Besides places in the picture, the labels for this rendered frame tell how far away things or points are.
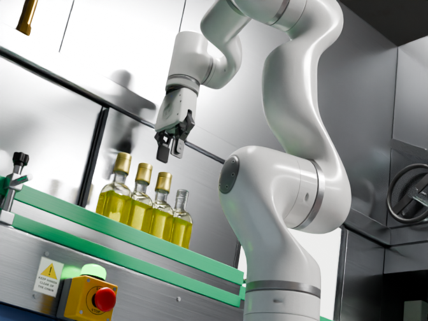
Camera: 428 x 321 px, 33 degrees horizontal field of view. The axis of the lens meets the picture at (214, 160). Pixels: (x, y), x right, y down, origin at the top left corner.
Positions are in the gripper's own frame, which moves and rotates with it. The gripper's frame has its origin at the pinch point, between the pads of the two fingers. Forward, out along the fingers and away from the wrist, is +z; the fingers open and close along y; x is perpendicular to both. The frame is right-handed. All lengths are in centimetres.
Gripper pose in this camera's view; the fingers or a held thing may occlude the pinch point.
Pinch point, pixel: (169, 151)
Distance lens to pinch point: 168.3
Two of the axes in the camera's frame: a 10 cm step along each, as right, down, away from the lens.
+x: 7.4, 3.6, 5.6
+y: 6.5, -2.0, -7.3
